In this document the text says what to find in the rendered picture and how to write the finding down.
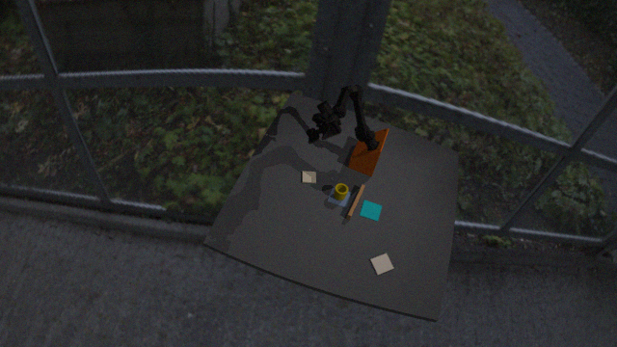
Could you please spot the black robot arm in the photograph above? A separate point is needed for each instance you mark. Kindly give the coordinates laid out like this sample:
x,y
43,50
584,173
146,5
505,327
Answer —
x,y
338,112

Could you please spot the brown wooden curved bar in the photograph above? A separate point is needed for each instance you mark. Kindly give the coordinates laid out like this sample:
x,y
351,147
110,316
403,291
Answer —
x,y
355,203

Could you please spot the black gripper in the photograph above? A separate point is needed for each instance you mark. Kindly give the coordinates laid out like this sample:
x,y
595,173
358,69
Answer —
x,y
332,129

